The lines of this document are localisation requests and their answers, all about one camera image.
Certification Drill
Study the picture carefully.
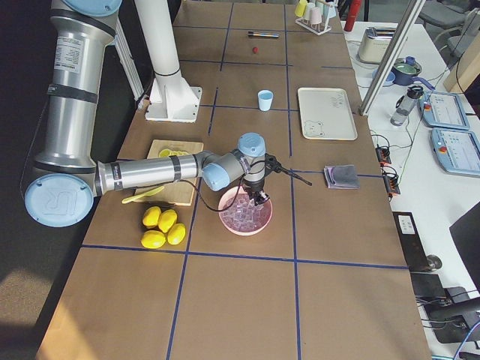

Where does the upper teach pendant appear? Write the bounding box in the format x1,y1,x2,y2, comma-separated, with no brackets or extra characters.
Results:
418,91,470,131

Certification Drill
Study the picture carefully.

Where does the light blue plastic cup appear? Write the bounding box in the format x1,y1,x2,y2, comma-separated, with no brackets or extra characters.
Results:
257,89,274,112

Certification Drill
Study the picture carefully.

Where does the yellow lemon front right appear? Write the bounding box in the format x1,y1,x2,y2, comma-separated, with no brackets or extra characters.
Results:
166,223,187,245

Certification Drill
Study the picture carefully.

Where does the aluminium frame post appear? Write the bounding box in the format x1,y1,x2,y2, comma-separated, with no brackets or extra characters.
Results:
358,0,426,116

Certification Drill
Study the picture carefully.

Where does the white wire cup rack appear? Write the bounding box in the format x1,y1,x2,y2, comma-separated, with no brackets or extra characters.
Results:
295,0,338,35

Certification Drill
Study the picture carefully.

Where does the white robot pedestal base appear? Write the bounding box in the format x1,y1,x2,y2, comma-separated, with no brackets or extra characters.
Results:
135,0,203,123

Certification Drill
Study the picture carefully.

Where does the yellow lemon back right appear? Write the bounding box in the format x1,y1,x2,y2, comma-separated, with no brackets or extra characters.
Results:
157,209,178,233

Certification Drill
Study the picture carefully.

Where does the yellow lemon front left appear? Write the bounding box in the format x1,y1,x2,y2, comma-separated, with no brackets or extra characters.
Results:
140,230,167,249

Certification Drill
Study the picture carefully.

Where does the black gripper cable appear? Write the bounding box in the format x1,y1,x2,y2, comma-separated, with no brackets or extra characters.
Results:
175,179,245,213

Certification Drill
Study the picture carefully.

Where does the grey folded cloth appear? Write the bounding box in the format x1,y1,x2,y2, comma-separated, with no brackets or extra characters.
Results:
324,164,360,190

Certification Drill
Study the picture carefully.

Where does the lower teach pendant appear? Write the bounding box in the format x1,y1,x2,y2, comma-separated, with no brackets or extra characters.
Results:
430,127,479,177

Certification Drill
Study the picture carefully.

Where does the yellow lemon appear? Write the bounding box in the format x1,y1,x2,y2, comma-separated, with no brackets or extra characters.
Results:
166,223,187,245
157,209,178,233
142,206,161,229
140,230,167,249

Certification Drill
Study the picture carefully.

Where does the yellow-green cup on rack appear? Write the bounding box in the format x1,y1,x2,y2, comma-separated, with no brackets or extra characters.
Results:
294,0,308,18

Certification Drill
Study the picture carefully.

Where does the lemon slices row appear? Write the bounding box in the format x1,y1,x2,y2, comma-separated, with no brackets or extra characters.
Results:
158,148,189,158

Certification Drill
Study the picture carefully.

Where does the red bottle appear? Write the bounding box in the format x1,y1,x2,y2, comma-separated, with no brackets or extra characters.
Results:
343,0,362,32

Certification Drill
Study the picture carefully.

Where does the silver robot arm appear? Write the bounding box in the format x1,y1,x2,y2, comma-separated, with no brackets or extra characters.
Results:
24,1,269,227

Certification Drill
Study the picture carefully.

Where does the cream bear tray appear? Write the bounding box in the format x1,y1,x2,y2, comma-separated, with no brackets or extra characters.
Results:
297,87,358,141

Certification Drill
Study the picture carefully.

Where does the yellow-green plastic knife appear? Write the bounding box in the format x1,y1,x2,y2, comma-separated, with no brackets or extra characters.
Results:
121,185,164,204

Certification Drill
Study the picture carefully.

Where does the wooden cutting board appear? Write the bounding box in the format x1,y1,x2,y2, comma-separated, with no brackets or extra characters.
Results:
135,139,204,206

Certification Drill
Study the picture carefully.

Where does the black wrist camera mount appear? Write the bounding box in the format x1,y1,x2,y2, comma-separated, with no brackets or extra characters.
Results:
265,153,312,186

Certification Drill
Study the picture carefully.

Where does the pink cup on rack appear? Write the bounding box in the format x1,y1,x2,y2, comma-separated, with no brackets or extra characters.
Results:
309,7,323,26

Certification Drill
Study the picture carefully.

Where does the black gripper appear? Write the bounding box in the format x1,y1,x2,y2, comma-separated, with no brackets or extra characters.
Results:
242,178,270,205

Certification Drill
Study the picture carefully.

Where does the teach pendant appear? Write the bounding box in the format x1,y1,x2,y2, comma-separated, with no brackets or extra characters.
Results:
430,127,479,177
418,91,470,131

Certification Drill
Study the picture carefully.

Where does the pink bowl of ice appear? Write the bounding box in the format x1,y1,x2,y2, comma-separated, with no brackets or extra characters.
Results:
218,187,273,236

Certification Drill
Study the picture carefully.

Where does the clear water bottle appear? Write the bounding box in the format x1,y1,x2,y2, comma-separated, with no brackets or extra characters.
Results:
390,85,424,126

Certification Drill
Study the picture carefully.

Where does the blue pot with lid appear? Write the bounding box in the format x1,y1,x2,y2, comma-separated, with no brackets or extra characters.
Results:
391,56,435,90

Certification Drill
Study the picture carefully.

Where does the yellow lemon back left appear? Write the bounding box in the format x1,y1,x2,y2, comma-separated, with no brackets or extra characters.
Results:
142,206,161,229

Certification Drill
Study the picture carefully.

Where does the cream toaster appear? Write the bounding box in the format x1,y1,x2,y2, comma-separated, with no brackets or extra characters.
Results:
358,27,396,64

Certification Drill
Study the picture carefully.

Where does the black power strip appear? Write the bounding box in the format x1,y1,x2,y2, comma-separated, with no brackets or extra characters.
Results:
375,145,401,200

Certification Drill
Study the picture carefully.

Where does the steel muddler black tip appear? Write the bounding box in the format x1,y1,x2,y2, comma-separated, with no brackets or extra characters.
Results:
247,31,280,39

